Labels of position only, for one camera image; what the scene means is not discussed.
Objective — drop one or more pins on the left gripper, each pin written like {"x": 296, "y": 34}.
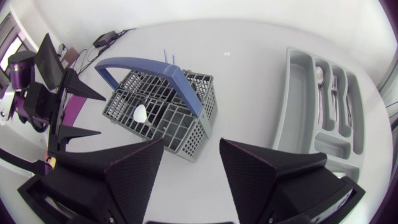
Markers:
{"x": 38, "y": 99}

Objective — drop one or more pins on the dark screen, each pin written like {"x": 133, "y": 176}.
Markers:
{"x": 48, "y": 63}

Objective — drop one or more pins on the pale plastic spoon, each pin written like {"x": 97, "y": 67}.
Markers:
{"x": 140, "y": 114}

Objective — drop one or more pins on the steel fork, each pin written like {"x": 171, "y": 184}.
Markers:
{"x": 334, "y": 90}

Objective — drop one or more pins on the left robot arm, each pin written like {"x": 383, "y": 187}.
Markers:
{"x": 21, "y": 71}

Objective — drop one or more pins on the grey cutlery basket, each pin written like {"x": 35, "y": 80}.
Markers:
{"x": 183, "y": 124}

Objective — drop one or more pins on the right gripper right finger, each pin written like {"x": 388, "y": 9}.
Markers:
{"x": 264, "y": 183}

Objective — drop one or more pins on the black power brick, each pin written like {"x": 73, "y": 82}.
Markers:
{"x": 104, "y": 39}

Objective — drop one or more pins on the grey cutlery tray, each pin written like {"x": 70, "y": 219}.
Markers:
{"x": 295, "y": 109}

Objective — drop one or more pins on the steel knife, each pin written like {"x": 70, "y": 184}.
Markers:
{"x": 349, "y": 107}

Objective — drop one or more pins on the steel spoon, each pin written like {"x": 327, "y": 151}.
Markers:
{"x": 319, "y": 76}

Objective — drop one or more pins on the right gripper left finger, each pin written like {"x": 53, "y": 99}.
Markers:
{"x": 124, "y": 183}

